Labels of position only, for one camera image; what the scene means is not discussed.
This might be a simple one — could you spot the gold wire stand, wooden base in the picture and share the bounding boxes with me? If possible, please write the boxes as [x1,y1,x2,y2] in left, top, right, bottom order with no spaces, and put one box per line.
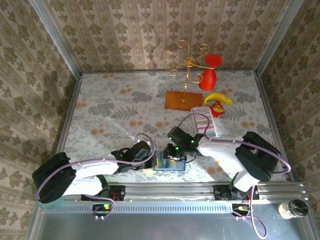
[161,39,211,111]

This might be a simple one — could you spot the yellow banana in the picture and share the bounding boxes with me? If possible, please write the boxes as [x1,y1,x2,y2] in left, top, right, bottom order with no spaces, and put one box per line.
[203,91,234,107]

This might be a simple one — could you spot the floral tablecloth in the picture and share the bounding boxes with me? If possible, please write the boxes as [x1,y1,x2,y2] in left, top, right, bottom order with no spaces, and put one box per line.
[57,71,288,183]

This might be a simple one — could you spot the teal card holder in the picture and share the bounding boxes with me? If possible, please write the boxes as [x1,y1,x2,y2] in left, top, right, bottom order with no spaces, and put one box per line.
[151,149,187,172]

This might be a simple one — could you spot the aluminium table edge rail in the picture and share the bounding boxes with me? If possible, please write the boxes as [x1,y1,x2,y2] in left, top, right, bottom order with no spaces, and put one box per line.
[254,72,296,182]
[53,72,83,161]

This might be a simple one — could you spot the glass jar with black lid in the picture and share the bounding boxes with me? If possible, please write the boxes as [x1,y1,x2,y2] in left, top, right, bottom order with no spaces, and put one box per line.
[278,199,310,220]

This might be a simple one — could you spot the teal plastic cup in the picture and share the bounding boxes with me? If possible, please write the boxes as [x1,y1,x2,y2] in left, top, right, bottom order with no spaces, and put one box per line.
[37,199,65,210]

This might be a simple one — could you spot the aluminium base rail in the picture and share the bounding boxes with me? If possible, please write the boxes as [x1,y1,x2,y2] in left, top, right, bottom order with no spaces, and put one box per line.
[37,181,307,204]

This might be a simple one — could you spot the aluminium frame post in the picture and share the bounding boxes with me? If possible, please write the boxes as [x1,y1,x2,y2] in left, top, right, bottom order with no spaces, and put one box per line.
[254,0,305,76]
[29,0,83,79]

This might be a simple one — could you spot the perforated metal cable duct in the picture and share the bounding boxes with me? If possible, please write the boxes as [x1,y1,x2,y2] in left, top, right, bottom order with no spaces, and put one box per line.
[41,199,242,215]

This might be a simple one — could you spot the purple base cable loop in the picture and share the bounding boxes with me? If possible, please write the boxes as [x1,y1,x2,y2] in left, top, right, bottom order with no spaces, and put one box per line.
[92,197,116,221]
[234,184,268,240]

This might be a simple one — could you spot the clear box of cards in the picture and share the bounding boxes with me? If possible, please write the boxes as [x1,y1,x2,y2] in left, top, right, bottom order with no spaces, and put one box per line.
[191,106,221,138]

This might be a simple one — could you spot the red hourglass-shaped goblet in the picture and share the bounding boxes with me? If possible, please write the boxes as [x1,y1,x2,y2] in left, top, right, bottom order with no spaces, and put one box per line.
[199,53,223,92]

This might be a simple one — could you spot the small electronics board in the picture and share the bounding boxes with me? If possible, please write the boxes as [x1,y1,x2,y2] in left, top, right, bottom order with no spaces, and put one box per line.
[231,202,253,216]
[91,202,113,217]

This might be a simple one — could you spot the blue credit card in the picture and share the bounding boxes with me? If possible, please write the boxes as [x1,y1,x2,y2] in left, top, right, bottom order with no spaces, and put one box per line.
[161,159,186,171]

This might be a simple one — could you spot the red snack packet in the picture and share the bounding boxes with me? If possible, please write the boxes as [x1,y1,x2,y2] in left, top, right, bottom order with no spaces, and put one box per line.
[209,101,225,117]

